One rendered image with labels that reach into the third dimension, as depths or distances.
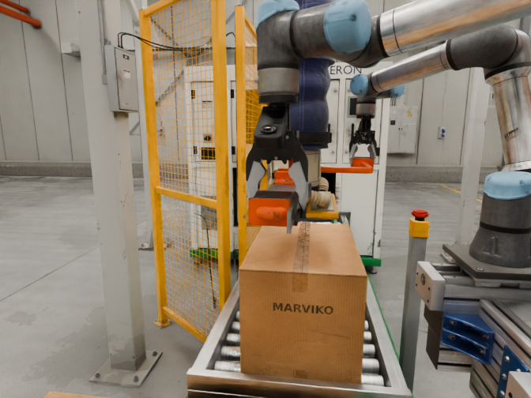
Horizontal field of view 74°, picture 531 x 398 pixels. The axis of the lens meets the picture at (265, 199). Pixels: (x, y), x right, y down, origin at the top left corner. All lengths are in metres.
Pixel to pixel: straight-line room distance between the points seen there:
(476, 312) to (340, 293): 0.36
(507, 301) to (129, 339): 1.83
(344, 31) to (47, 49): 12.03
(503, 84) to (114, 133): 1.62
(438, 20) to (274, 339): 0.98
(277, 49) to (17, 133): 12.59
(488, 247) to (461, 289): 0.13
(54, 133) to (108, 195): 10.37
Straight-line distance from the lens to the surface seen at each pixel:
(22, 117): 12.94
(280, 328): 1.21
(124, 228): 2.00
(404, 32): 0.69
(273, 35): 0.64
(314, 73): 1.17
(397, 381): 1.33
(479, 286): 1.11
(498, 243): 1.09
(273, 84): 0.63
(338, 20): 0.59
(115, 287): 2.15
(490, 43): 1.16
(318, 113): 1.16
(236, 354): 1.47
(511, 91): 1.24
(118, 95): 1.88
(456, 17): 0.67
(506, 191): 1.07
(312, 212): 1.10
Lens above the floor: 1.38
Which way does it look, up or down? 11 degrees down
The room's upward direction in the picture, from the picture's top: straight up
